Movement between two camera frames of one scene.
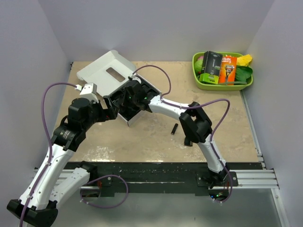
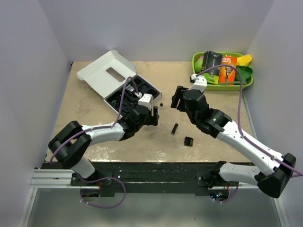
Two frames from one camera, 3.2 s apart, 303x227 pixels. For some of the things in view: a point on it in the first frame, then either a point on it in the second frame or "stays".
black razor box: (212, 63) stays
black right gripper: (123, 102) → (175, 98)
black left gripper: (111, 113) → (153, 120)
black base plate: (161, 178) stays
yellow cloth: (244, 60) stays
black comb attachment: (187, 142) stays
